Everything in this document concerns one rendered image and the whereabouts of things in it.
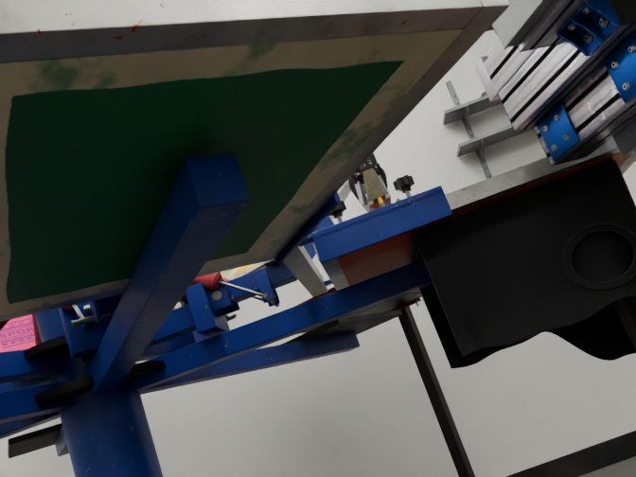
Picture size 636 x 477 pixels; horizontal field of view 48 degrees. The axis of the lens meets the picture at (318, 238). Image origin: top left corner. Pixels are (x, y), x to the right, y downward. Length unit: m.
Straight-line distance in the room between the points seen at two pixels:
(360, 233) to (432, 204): 0.17
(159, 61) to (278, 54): 0.12
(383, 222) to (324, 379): 2.35
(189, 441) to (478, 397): 1.51
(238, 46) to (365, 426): 3.25
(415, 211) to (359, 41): 0.85
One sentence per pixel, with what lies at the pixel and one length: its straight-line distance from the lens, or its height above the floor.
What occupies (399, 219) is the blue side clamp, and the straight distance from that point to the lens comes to 1.56.
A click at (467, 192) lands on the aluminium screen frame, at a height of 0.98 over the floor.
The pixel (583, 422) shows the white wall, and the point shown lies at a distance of 3.91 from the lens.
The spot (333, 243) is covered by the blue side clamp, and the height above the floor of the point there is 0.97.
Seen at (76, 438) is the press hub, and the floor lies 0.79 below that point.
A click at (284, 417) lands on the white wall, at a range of 3.86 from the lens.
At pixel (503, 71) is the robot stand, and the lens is 1.52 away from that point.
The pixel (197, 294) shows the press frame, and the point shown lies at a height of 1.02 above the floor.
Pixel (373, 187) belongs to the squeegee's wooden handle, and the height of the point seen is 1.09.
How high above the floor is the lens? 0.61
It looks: 14 degrees up
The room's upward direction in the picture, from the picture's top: 20 degrees counter-clockwise
